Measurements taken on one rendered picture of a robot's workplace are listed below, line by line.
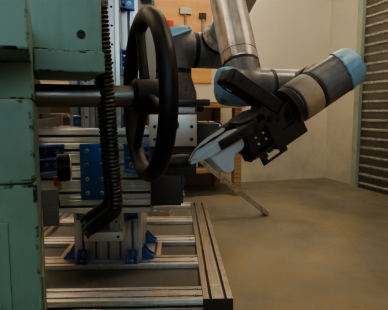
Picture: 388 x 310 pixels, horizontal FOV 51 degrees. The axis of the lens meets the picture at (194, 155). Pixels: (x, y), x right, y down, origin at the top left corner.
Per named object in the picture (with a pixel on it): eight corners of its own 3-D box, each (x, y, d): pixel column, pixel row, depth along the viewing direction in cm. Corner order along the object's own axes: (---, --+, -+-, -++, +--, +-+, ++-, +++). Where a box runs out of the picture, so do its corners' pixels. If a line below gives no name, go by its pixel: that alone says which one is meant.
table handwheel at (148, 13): (175, -33, 60) (136, 56, 86) (28, -52, 53) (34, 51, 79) (199, 160, 54) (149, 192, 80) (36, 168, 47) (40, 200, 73)
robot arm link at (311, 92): (315, 72, 68) (287, 76, 76) (294, 85, 67) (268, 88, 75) (331, 111, 70) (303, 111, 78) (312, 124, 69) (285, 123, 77)
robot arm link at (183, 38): (151, 70, 136) (151, 28, 135) (190, 71, 140) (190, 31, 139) (159, 66, 125) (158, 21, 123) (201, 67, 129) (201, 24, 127)
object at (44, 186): (61, 225, 88) (60, 188, 87) (-3, 230, 84) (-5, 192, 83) (59, 215, 96) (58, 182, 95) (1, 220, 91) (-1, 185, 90)
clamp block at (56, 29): (103, 53, 59) (101, -12, 58) (0, 48, 55) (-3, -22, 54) (91, 63, 73) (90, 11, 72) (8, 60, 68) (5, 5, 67)
